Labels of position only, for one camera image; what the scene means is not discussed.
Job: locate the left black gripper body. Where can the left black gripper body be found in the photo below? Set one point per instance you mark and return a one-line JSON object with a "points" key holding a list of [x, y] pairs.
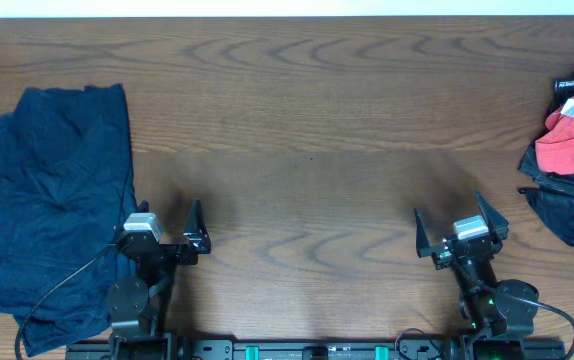
{"points": [[180, 258]]}

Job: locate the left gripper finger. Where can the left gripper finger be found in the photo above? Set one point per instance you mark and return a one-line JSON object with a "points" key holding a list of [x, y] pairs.
{"points": [[195, 230], [143, 207]]}

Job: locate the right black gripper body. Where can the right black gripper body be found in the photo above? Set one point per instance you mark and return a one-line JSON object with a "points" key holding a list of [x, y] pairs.
{"points": [[443, 257]]}

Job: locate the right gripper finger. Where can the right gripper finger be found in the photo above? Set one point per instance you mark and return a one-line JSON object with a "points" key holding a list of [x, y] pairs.
{"points": [[423, 247], [496, 223]]}

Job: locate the navy blue shorts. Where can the navy blue shorts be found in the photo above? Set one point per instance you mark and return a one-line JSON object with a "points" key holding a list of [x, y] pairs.
{"points": [[66, 184]]}

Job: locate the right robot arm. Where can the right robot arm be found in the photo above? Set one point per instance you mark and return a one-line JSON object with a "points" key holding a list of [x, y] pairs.
{"points": [[501, 312]]}

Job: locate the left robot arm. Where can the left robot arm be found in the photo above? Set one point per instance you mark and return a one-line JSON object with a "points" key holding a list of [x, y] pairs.
{"points": [[137, 304]]}

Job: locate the black garment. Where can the black garment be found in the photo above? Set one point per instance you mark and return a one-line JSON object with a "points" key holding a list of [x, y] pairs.
{"points": [[552, 196]]}

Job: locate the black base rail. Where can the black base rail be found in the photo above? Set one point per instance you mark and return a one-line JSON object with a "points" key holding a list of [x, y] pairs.
{"points": [[406, 348]]}

